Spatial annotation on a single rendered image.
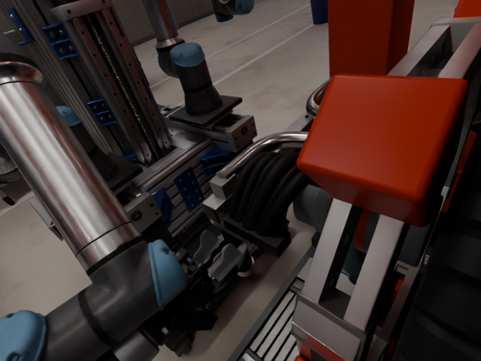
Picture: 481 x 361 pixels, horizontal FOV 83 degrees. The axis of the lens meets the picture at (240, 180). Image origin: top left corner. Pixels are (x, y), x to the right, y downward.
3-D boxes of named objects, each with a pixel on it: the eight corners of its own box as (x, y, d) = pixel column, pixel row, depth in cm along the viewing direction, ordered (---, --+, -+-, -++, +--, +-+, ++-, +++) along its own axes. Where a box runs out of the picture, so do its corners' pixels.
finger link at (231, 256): (253, 231, 46) (209, 268, 42) (259, 252, 49) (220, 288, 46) (240, 223, 48) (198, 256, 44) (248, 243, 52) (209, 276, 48)
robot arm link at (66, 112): (100, 148, 78) (71, 104, 70) (52, 172, 73) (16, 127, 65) (91, 137, 86) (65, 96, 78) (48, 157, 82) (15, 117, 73)
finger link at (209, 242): (226, 215, 50) (195, 254, 45) (234, 236, 54) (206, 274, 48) (213, 210, 52) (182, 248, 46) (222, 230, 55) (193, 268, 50)
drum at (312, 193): (407, 291, 43) (424, 233, 34) (293, 236, 56) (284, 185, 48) (434, 230, 50) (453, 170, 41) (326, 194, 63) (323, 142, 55)
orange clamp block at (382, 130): (426, 230, 20) (424, 204, 13) (328, 197, 25) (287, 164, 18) (460, 145, 21) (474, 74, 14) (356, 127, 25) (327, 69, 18)
